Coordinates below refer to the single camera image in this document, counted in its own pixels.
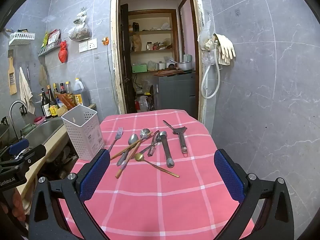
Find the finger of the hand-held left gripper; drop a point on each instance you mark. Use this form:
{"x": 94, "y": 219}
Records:
{"x": 18, "y": 146}
{"x": 32, "y": 156}

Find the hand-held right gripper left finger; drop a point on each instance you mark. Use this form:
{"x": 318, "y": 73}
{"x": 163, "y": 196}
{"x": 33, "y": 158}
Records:
{"x": 95, "y": 175}

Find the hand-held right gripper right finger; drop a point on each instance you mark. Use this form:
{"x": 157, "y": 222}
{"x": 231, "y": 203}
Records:
{"x": 228, "y": 175}

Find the white perforated utensil holder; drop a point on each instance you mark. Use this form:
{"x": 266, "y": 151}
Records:
{"x": 83, "y": 135}

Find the gold spoon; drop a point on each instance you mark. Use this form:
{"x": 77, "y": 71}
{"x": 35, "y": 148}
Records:
{"x": 139, "y": 156}

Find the silver fork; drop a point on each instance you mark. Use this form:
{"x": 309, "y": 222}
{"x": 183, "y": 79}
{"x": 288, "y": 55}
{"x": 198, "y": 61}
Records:
{"x": 119, "y": 132}

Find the steel can opener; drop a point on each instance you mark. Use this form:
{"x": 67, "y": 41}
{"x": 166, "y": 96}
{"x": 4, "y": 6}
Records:
{"x": 182, "y": 140}

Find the steel peeler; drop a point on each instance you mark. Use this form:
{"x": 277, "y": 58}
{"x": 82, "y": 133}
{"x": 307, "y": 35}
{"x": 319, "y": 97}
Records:
{"x": 153, "y": 148}

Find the silver spoon round bowl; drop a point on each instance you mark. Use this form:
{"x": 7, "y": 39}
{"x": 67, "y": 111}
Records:
{"x": 145, "y": 133}

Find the person's left hand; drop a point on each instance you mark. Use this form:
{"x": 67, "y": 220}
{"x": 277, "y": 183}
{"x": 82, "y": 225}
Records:
{"x": 20, "y": 202}

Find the beige kitchen counter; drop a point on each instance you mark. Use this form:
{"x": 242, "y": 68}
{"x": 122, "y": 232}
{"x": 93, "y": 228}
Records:
{"x": 53, "y": 148}

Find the steel sink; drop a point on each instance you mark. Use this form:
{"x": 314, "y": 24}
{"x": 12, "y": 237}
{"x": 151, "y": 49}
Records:
{"x": 45, "y": 130}

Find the red dish sponge holder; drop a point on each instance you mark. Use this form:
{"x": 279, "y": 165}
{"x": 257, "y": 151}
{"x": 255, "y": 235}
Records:
{"x": 39, "y": 120}

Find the curved steel faucet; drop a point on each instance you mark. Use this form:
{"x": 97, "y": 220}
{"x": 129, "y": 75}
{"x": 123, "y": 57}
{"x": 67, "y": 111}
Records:
{"x": 15, "y": 103}

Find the dark pump bottle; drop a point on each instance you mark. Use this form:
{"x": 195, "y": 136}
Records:
{"x": 45, "y": 107}

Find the yellow label sauce bottle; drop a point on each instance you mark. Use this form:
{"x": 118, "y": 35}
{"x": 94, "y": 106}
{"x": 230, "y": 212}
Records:
{"x": 53, "y": 108}

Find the beige hanging towel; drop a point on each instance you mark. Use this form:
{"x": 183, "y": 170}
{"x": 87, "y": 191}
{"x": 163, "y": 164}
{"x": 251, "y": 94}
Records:
{"x": 26, "y": 92}

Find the orange snack packet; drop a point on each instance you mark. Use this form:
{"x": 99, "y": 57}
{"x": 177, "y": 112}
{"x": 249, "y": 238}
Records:
{"x": 66, "y": 101}

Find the pink checked tablecloth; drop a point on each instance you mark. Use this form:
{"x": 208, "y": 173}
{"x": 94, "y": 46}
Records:
{"x": 155, "y": 202}

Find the wooden grater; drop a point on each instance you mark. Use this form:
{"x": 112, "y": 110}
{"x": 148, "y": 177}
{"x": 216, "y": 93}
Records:
{"x": 12, "y": 80}

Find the brown hanging cloth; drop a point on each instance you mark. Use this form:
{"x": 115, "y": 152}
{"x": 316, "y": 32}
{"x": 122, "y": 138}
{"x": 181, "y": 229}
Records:
{"x": 43, "y": 78}

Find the dark sauce bottle red cap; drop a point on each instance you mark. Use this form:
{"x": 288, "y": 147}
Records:
{"x": 62, "y": 88}

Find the hanging metal tool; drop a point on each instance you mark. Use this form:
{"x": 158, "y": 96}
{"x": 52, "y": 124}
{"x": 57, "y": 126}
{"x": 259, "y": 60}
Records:
{"x": 28, "y": 73}

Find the dark sauce bottle yellow cap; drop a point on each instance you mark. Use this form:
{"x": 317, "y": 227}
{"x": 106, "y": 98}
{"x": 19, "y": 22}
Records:
{"x": 68, "y": 92}

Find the clear plastic floor container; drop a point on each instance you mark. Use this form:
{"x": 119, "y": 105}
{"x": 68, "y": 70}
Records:
{"x": 142, "y": 103}

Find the grey cabinet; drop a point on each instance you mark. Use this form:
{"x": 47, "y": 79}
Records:
{"x": 175, "y": 92}

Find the dark wooden door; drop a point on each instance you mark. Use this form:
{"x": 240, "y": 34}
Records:
{"x": 127, "y": 80}

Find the red plastic bag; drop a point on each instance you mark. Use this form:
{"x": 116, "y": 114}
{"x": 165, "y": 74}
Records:
{"x": 63, "y": 53}

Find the green seasoning packet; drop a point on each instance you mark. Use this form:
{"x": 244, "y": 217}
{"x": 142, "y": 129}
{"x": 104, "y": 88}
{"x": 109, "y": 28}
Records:
{"x": 45, "y": 40}

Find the green box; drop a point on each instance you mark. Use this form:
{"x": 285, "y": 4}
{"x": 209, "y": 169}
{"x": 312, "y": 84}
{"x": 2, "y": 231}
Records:
{"x": 139, "y": 68}

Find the red seasoning packet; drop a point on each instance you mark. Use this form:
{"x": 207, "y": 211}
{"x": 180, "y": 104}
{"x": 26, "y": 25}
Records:
{"x": 54, "y": 37}

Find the grey cooking pot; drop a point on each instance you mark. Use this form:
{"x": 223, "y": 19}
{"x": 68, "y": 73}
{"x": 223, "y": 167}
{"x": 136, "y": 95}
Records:
{"x": 185, "y": 66}

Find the wooden cutting board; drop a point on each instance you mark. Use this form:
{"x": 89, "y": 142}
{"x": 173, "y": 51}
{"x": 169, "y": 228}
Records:
{"x": 167, "y": 73}

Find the cream rubber gloves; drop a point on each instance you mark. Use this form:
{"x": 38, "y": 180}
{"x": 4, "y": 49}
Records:
{"x": 226, "y": 48}

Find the clear bag of dried goods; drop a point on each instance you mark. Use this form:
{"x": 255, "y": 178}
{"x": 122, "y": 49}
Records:
{"x": 80, "y": 31}

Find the orange plug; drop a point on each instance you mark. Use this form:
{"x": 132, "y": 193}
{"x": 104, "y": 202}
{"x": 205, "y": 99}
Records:
{"x": 105, "y": 41}

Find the clear hanging plastic bag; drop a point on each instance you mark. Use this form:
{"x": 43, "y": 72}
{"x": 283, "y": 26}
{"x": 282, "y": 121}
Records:
{"x": 205, "y": 42}

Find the brown paper bag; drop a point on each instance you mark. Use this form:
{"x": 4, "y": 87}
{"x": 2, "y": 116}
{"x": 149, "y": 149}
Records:
{"x": 137, "y": 43}

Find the glass jar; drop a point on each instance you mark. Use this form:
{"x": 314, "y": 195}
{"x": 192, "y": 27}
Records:
{"x": 149, "y": 46}

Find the dark bottles on shelf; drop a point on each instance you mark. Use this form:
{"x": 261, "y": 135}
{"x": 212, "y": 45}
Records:
{"x": 135, "y": 27}

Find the wooden shelf unit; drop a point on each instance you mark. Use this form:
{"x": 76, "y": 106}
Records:
{"x": 175, "y": 30}

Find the metal wall shelf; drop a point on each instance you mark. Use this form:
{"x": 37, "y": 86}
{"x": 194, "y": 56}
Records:
{"x": 48, "y": 48}

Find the white plastic wall basket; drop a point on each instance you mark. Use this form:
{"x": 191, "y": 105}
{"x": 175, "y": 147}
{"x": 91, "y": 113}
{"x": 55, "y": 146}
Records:
{"x": 21, "y": 38}

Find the white wall switch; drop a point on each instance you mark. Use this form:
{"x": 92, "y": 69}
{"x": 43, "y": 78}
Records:
{"x": 83, "y": 47}

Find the wooden door frame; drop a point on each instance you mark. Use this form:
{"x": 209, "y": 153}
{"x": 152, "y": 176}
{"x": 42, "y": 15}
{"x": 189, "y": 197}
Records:
{"x": 114, "y": 55}

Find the white wall socket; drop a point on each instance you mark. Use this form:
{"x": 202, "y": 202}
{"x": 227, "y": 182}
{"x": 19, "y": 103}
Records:
{"x": 92, "y": 44}

